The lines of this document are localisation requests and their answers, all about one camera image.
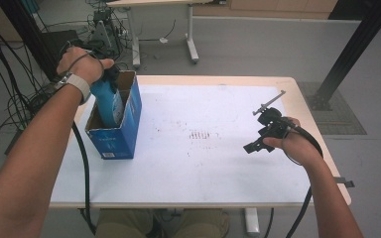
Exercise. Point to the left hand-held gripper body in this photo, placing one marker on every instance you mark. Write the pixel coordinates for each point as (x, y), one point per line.
(112, 76)

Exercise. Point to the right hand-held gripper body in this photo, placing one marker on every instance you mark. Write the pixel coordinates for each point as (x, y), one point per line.
(273, 122)

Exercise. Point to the blue plastic bottle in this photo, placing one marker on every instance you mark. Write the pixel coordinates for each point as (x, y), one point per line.
(107, 105)

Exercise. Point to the blue cardboard box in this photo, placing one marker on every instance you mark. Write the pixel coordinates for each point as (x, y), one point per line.
(115, 143)

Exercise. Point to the person's left hand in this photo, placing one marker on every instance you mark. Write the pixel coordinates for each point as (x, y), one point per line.
(82, 66)

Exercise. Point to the person's right hand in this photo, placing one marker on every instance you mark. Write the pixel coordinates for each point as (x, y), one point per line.
(299, 147)

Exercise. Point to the beige wrist watch band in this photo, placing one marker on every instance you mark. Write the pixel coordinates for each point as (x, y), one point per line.
(77, 84)

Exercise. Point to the grey computer tower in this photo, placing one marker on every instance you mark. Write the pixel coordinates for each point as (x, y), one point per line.
(105, 33)

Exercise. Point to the white desk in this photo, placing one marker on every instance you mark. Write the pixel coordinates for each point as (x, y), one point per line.
(135, 36)

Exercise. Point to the white table mat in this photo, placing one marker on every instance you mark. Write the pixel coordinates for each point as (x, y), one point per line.
(211, 165)

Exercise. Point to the black box case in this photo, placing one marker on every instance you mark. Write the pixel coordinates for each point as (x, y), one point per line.
(56, 41)

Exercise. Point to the grey floor grating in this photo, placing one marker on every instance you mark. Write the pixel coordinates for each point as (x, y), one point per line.
(340, 122)

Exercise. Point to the white table leg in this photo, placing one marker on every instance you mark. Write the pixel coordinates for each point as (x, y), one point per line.
(252, 221)

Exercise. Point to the grey tab on table edge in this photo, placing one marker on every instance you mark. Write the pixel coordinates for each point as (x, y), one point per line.
(345, 181)

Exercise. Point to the person's right leg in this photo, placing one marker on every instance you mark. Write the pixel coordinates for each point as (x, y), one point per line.
(205, 224)

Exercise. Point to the person's leg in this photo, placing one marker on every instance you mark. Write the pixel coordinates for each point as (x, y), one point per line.
(122, 224)
(205, 224)

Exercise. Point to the wooden cabinet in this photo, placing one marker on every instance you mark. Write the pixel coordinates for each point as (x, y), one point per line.
(264, 8)

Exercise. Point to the person's left leg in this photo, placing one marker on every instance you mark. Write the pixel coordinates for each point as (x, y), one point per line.
(122, 224)

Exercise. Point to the black metal post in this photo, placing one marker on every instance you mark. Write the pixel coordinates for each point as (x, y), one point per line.
(354, 49)
(29, 36)

